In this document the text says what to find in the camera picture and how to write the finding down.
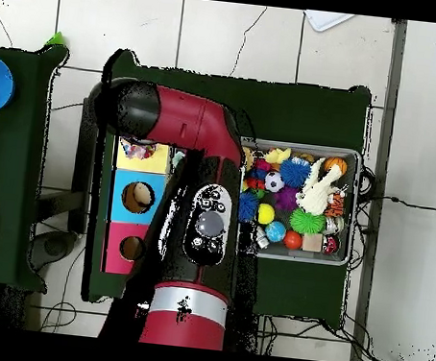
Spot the black cable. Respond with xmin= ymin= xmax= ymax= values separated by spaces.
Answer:
xmin=357 ymin=191 xmax=436 ymax=213

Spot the blue spiky ball with eyes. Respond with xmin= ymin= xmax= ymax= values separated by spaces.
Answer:
xmin=278 ymin=155 xmax=313 ymax=190

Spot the dark green table cloth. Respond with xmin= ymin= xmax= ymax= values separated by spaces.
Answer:
xmin=0 ymin=39 xmax=72 ymax=293
xmin=79 ymin=46 xmax=375 ymax=332

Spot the wooden box with three holes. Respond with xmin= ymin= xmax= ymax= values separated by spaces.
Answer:
xmin=99 ymin=136 xmax=174 ymax=279

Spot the green spiky ball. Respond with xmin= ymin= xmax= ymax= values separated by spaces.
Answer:
xmin=287 ymin=206 xmax=327 ymax=237

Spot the yellow tennis ball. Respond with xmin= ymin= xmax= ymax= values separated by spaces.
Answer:
xmin=255 ymin=202 xmax=278 ymax=227

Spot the silver mesh bin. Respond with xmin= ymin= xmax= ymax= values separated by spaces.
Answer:
xmin=230 ymin=135 xmax=363 ymax=268

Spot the small soccer ball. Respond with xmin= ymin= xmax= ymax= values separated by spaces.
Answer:
xmin=263 ymin=169 xmax=286 ymax=194

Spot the blue globe ball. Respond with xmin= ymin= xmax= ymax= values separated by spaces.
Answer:
xmin=263 ymin=219 xmax=288 ymax=245

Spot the white board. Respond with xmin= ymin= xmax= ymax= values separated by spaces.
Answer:
xmin=303 ymin=10 xmax=356 ymax=36

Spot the cream knitted cloth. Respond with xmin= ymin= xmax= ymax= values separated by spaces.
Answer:
xmin=293 ymin=155 xmax=347 ymax=219

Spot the silver toy robot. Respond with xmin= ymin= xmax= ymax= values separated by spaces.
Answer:
xmin=254 ymin=226 xmax=272 ymax=250

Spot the grey metal post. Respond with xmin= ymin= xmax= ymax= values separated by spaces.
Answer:
xmin=349 ymin=17 xmax=409 ymax=361

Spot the large polka-dot paper napkin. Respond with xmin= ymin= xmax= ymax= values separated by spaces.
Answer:
xmin=119 ymin=137 xmax=158 ymax=162

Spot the small green object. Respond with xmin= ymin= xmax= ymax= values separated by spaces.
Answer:
xmin=43 ymin=29 xmax=67 ymax=49

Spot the orange rubber ball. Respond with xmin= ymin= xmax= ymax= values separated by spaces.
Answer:
xmin=282 ymin=229 xmax=304 ymax=251

